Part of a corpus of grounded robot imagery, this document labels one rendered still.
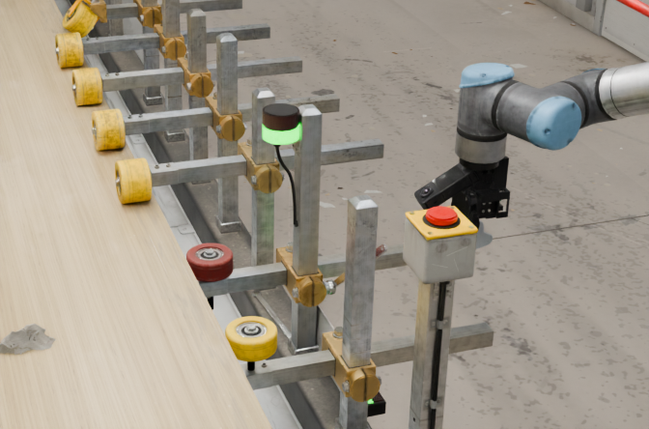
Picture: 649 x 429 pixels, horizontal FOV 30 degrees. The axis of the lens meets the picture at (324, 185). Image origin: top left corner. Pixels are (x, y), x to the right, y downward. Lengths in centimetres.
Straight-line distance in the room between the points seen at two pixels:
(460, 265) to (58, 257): 82
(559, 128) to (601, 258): 206
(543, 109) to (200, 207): 95
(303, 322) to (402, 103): 311
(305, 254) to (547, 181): 258
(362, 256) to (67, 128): 99
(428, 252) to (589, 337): 218
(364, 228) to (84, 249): 56
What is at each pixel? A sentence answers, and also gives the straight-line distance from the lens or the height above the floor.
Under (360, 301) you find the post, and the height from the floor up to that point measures 96.
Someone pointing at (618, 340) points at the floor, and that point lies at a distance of 366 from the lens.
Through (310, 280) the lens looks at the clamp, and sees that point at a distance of 208.
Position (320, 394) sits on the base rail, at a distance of 209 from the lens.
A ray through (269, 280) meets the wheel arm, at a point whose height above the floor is 84.
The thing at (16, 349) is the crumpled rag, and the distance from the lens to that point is 186.
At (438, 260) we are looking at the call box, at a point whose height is 119.
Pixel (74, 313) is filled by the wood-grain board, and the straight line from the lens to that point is 195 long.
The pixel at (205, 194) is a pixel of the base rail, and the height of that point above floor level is 70.
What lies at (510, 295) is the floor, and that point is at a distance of 381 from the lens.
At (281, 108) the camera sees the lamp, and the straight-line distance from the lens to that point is 196.
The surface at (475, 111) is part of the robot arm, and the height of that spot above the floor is 113.
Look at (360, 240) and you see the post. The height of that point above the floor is 107.
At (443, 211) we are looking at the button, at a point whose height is 123.
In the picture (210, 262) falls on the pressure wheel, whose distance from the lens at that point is 206.
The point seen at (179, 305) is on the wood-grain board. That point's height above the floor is 90.
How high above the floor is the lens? 192
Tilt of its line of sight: 26 degrees down
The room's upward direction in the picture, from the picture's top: 2 degrees clockwise
